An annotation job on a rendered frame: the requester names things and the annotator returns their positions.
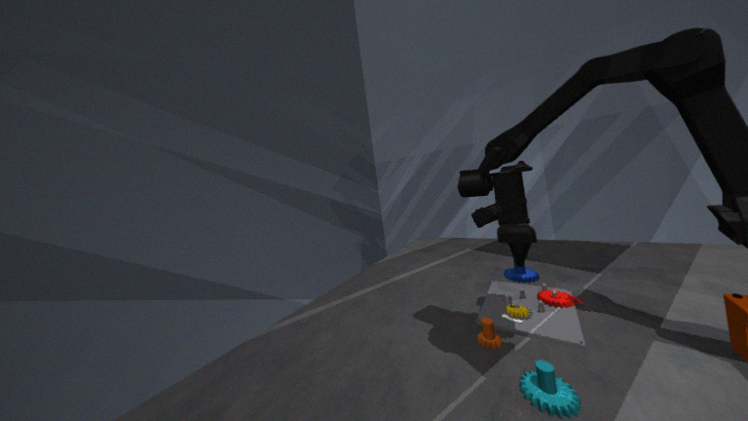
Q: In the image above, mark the orange gear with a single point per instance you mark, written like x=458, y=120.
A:
x=488, y=337

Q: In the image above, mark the teal gear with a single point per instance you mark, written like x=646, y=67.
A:
x=544, y=389

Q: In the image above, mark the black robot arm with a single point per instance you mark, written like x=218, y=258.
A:
x=688, y=68

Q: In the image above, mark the yellow gear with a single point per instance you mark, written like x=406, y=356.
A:
x=518, y=313

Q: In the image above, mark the red gear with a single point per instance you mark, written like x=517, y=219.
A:
x=561, y=300

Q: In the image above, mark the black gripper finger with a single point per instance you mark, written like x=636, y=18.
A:
x=519, y=252

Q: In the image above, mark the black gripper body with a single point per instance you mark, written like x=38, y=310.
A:
x=515, y=213

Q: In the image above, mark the blue gear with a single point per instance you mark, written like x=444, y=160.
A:
x=521, y=274

